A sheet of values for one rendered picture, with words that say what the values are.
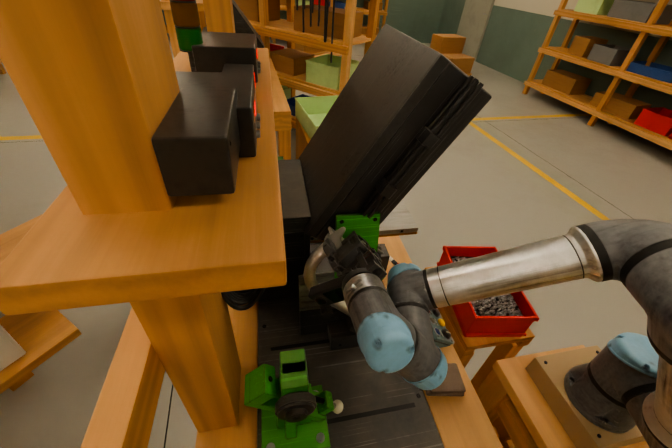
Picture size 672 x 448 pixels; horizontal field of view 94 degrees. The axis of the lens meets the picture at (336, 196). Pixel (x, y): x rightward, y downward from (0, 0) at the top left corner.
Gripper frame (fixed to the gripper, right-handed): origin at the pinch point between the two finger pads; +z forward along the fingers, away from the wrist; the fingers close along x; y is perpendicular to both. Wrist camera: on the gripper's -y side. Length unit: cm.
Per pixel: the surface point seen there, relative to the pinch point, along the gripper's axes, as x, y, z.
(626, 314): -231, 79, 62
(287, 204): 10.7, -3.6, 13.6
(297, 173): 10.8, 2.2, 28.3
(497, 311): -66, 17, 6
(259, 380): 1.6, -23.5, -21.9
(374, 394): -33.2, -20.0, -12.6
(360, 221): -2.7, 8.0, 3.1
